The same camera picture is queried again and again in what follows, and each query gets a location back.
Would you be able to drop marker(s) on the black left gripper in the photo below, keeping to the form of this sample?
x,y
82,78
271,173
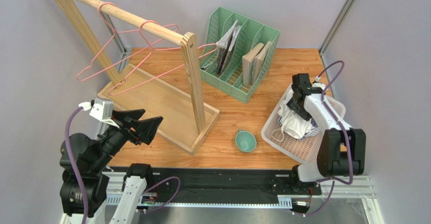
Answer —
x,y
144,130

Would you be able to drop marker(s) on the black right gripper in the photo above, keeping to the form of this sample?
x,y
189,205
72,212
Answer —
x,y
300,93

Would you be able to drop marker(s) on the blue white striped tank top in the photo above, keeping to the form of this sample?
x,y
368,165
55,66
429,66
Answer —
x,y
298,128

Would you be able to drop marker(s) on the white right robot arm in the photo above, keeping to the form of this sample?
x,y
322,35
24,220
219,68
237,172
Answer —
x,y
342,151

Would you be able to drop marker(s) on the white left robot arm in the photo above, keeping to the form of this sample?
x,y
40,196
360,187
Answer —
x,y
84,186

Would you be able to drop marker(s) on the white plastic basket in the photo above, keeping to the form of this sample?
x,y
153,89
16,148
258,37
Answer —
x,y
302,151

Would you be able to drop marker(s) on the wooden clothes rack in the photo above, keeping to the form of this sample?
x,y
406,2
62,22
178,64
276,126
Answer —
x,y
188,119

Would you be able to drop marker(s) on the green ceramic cup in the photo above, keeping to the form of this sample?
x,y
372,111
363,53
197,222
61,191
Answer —
x,y
245,141

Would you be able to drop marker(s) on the green plastic file organizer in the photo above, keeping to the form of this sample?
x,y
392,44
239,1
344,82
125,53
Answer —
x,y
251,33

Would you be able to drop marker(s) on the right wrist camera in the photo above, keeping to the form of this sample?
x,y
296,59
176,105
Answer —
x,y
317,83

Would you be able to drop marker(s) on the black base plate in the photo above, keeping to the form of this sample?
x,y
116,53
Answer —
x,y
224,186

